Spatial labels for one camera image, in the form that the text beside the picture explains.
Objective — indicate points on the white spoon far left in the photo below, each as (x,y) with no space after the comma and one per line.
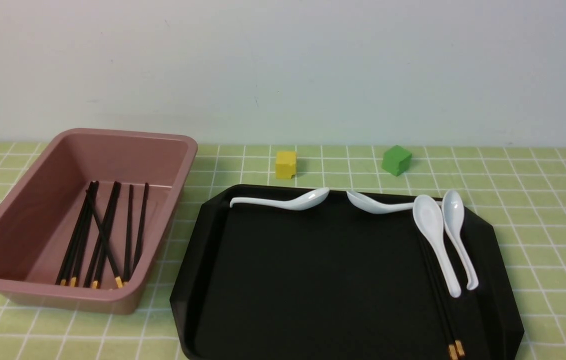
(303,202)

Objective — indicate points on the yellow wooden cube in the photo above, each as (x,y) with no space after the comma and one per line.
(285,165)

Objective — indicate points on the black plastic tray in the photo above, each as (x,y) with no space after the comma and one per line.
(332,282)

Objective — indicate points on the pink plastic bin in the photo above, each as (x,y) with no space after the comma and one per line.
(39,214)

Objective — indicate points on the white spoon far right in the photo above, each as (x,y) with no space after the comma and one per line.
(453,213)

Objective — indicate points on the black chopstick pair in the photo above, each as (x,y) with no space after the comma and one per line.
(431,267)
(445,296)

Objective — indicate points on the green wooden cube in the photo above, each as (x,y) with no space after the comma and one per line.
(396,160)

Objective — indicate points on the white spoon middle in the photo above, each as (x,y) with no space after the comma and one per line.
(372,206)

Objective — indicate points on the white spoon large right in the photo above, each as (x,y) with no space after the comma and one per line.
(428,218)

